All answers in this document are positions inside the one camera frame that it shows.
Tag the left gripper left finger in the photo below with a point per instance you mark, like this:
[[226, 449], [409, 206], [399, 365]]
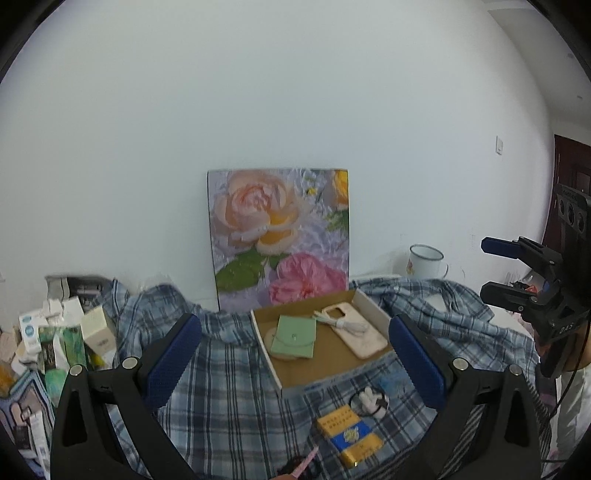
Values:
[[84, 442]]

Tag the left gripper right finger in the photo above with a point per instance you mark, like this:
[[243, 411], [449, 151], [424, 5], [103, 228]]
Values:
[[433, 372]]

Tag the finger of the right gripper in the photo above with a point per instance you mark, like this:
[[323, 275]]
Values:
[[508, 249], [512, 299]]

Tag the gold blue cigarette pack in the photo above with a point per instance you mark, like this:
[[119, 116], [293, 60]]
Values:
[[351, 436]]

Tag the beige phone case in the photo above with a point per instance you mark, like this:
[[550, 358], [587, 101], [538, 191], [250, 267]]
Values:
[[359, 335]]

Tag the black hair ties pink card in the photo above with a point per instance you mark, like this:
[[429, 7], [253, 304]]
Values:
[[302, 467]]

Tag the tan round vented pad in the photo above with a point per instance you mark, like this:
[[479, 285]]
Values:
[[269, 341]]

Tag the green snap pouch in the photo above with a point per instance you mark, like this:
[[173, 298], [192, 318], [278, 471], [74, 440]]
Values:
[[296, 336]]

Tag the blue tissue packet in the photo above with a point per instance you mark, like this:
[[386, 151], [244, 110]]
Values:
[[395, 384]]

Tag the black white striped cloth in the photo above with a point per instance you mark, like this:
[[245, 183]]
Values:
[[488, 430]]

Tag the cartoon print bag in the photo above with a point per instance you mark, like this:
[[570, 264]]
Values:
[[27, 417]]

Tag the white enamel mug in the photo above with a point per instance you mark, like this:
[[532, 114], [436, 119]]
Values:
[[426, 262]]

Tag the dark wooden door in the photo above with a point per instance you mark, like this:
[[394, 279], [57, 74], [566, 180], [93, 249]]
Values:
[[571, 168]]

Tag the pile of small boxes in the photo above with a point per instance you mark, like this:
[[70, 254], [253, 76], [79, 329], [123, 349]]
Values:
[[68, 329]]

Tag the blue plaid shirt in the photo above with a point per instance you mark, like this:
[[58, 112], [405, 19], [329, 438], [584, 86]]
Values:
[[229, 422]]

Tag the cardboard box with floral lid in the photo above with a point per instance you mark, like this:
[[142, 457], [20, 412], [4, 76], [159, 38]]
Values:
[[280, 246]]

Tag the white wall switch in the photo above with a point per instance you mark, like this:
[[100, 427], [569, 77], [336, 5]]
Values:
[[499, 145]]

